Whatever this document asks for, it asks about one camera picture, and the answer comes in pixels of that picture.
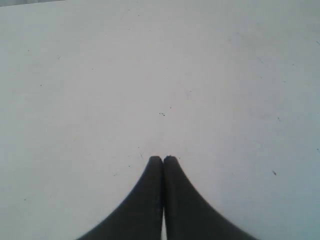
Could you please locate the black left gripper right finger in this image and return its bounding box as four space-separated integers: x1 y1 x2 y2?
163 156 254 240

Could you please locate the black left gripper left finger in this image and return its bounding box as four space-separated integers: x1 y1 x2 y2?
80 156 163 240

